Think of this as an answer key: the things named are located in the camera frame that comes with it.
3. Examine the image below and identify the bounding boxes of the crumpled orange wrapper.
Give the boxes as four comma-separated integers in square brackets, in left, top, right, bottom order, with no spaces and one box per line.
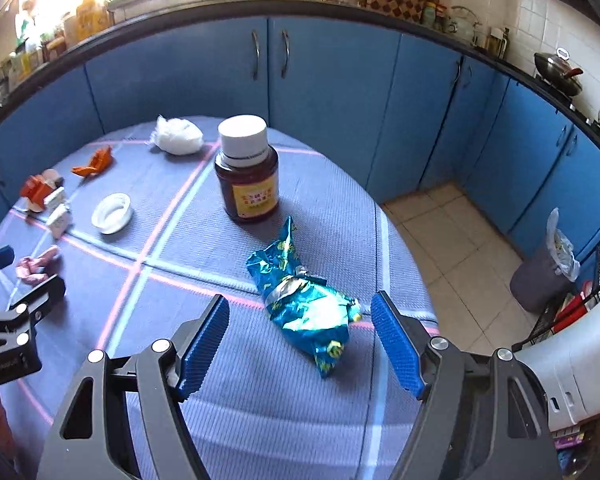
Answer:
[71,145,115,180]

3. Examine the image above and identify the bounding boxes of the grey bin with plastic bag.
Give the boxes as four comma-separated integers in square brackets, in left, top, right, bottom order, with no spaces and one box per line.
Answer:
[509,207,581,313]

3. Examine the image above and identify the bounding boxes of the blue plaid tablecloth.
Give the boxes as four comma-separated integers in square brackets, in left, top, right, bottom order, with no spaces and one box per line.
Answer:
[0,115,438,480]

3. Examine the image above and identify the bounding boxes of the yellow oil bottle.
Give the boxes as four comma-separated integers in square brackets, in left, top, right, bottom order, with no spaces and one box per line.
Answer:
[75,0,106,43]

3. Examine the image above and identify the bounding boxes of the white tissue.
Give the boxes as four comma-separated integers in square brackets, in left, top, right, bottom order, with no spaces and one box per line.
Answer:
[150,115,204,156]

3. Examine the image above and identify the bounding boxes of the teal foil snack packet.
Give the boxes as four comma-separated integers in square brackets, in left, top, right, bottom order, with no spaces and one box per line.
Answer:
[245,216,363,378]

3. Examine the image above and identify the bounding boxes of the black wok with lid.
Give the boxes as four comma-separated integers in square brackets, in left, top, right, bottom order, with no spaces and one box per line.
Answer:
[532,47,585,98]

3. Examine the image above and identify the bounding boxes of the brown medicine bottle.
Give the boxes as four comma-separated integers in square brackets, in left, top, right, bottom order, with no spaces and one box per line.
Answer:
[214,115,280,226]

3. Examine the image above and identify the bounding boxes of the dark bottle on floor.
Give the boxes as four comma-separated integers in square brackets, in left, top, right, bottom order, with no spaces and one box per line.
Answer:
[557,440,593,480]

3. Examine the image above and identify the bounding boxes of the white plastic lid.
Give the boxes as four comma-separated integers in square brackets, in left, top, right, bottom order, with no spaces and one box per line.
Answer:
[91,192,133,235]

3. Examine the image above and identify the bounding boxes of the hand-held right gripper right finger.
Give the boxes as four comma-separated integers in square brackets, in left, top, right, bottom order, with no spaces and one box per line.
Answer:
[371,291,563,480]

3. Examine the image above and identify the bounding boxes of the crushed red white carton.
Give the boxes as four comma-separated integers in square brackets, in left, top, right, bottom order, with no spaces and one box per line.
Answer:
[19,170,65,211]

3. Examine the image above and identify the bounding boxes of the blue lower kitchen cabinets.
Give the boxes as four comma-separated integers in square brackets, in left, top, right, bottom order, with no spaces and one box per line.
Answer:
[0,7,600,261]

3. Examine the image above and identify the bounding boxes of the white storage appliance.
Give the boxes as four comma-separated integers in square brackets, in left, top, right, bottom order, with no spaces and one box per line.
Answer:
[512,300,600,433]

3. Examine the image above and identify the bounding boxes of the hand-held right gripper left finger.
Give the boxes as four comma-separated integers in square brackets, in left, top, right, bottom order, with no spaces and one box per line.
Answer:
[36,294,231,480]

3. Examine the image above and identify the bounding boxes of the crumpled pink wrapper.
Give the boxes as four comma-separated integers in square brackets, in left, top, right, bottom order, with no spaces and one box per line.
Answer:
[15,245,62,288]

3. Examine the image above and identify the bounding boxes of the black kitchen countertop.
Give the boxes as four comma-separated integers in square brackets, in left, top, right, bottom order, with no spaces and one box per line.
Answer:
[0,0,600,148]

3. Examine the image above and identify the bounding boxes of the pale green kettle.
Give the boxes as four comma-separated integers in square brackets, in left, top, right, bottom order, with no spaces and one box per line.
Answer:
[447,6,481,43]

